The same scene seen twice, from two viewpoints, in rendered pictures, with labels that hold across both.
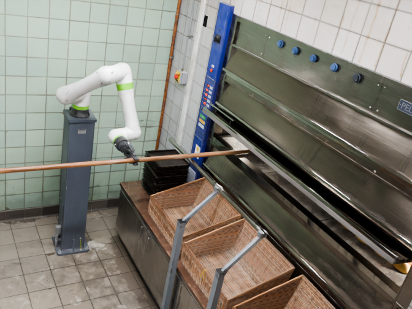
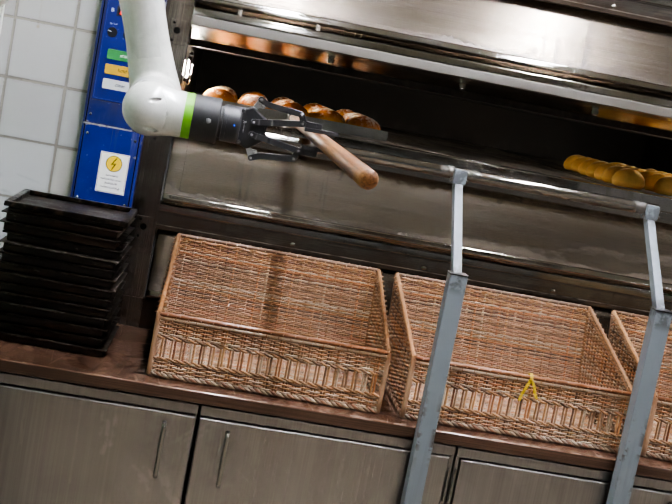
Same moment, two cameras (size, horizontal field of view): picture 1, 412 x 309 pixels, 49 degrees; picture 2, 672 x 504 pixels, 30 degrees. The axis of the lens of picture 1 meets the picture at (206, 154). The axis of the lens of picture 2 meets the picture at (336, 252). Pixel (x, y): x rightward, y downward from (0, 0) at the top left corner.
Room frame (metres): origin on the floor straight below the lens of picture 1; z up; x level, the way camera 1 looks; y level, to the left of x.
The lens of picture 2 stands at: (1.28, 2.65, 1.32)
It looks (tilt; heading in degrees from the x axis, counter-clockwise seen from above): 8 degrees down; 298
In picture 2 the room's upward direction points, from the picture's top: 11 degrees clockwise
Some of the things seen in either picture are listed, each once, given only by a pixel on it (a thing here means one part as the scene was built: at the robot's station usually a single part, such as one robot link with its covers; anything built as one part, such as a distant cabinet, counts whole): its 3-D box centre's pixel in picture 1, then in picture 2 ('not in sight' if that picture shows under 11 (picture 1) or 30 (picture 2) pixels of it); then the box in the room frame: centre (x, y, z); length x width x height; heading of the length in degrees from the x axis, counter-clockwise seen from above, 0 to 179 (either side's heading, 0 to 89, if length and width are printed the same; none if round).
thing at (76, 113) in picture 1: (78, 108); not in sight; (3.12, 1.01, 1.23); 0.26 x 0.15 x 0.06; 32
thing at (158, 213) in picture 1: (193, 213); (272, 317); (2.83, 0.00, 0.72); 0.56 x 0.49 x 0.28; 33
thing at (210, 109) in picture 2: (122, 144); (207, 119); (2.73, 0.57, 1.20); 0.12 x 0.06 x 0.09; 125
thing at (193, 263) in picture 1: (235, 263); (503, 357); (2.33, -0.32, 0.72); 0.56 x 0.49 x 0.28; 35
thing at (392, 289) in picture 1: (286, 198); (505, 174); (2.52, -0.55, 1.16); 1.80 x 0.06 x 0.04; 34
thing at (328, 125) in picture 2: not in sight; (288, 115); (3.21, -0.53, 1.19); 0.55 x 0.36 x 0.03; 35
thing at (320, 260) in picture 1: (277, 217); (496, 226); (2.50, -0.53, 1.02); 1.79 x 0.11 x 0.19; 34
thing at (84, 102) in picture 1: (80, 95); not in sight; (3.06, 0.99, 1.36); 0.16 x 0.13 x 0.19; 158
